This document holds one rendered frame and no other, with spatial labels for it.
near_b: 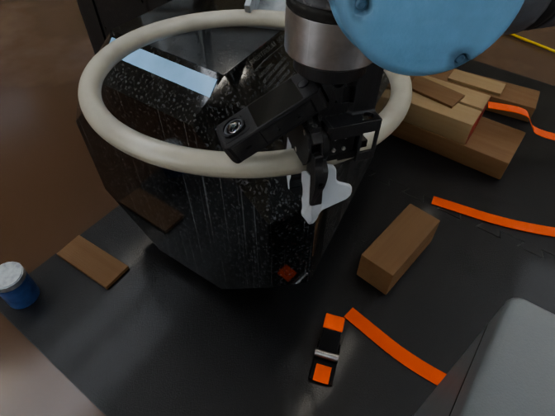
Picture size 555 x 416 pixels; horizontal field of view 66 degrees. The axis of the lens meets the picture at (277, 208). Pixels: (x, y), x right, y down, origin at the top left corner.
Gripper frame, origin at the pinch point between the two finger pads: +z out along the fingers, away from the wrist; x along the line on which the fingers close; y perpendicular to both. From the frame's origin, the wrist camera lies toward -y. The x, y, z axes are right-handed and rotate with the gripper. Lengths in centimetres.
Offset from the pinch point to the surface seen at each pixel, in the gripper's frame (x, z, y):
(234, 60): 45.4, 3.8, 3.2
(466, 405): -27.7, 2.0, 6.5
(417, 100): 94, 59, 92
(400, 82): 11.4, -7.6, 19.4
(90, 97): 19.1, -8.0, -22.5
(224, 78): 40.5, 4.7, -0.1
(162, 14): 71, 3, -8
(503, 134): 73, 68, 124
